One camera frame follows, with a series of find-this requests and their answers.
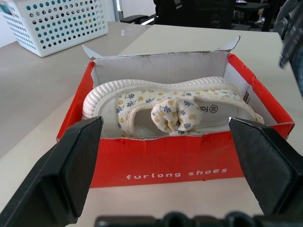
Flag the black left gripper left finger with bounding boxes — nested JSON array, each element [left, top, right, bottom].
[[0, 115, 104, 227]]

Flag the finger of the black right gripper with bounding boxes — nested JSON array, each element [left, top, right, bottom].
[[277, 22, 303, 70]]

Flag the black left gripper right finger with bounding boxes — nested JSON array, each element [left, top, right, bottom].
[[228, 116, 303, 216]]

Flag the orange shoe box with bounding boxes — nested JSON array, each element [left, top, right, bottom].
[[56, 35, 295, 189]]

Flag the white floral sandal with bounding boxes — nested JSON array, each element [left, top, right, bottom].
[[82, 76, 266, 138]]

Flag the black office chair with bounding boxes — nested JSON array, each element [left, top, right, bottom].
[[153, 0, 251, 31]]

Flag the white perforated plastic basket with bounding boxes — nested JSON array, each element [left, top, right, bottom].
[[0, 0, 109, 58]]

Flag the black chair armrest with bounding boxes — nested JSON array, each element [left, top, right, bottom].
[[120, 15, 150, 25]]

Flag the blue pack in basket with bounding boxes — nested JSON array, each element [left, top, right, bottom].
[[0, 0, 18, 15]]

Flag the black desk frame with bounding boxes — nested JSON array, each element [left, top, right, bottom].
[[233, 0, 280, 32]]

